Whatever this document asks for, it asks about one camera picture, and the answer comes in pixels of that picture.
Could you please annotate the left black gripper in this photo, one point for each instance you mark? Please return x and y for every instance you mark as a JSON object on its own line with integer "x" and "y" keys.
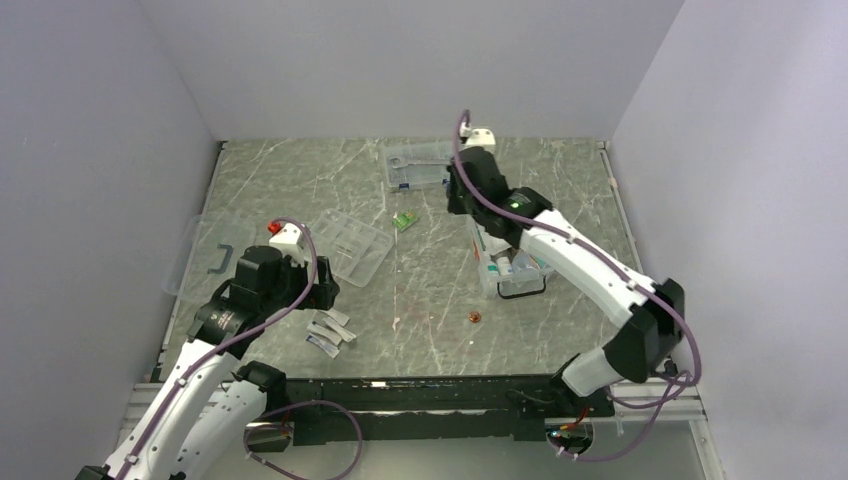
{"x": 327, "y": 287}

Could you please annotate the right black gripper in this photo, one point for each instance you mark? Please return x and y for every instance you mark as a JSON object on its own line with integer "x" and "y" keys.
{"x": 454, "y": 205}

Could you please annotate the small green box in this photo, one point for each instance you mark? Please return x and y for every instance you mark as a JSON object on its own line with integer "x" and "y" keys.
{"x": 404, "y": 220}

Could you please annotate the clear first aid box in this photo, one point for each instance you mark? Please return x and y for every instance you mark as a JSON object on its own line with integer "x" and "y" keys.
{"x": 530, "y": 274}

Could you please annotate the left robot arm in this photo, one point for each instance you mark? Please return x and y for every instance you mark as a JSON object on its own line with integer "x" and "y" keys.
{"x": 209, "y": 397}

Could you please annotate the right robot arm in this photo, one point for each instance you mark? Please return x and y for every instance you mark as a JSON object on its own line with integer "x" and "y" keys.
{"x": 647, "y": 314}

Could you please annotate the white sachet top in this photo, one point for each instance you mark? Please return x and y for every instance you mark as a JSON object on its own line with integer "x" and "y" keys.
{"x": 339, "y": 317}

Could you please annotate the clear divided organizer tray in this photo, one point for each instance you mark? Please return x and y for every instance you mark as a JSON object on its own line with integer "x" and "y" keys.
{"x": 355, "y": 249}

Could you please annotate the blue printed sachet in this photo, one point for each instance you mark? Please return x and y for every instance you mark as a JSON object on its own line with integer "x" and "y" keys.
{"x": 328, "y": 348}

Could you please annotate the clear screw box blue latches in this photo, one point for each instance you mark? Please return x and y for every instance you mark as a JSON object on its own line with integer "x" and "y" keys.
{"x": 416, "y": 165}

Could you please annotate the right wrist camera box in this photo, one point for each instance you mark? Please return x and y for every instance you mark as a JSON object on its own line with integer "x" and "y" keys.
{"x": 477, "y": 137}

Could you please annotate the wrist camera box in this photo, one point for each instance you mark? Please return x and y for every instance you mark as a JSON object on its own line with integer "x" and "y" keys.
{"x": 290, "y": 240}
{"x": 477, "y": 137}

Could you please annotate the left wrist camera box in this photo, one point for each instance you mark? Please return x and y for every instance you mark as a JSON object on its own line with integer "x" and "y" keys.
{"x": 290, "y": 240}

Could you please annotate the black base frame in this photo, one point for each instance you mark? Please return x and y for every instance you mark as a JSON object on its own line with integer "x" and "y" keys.
{"x": 425, "y": 408}

